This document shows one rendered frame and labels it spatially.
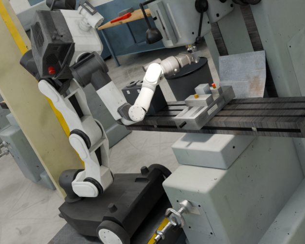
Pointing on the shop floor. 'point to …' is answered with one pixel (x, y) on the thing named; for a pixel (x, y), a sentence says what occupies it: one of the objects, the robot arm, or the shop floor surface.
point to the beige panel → (28, 95)
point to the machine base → (294, 218)
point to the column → (274, 53)
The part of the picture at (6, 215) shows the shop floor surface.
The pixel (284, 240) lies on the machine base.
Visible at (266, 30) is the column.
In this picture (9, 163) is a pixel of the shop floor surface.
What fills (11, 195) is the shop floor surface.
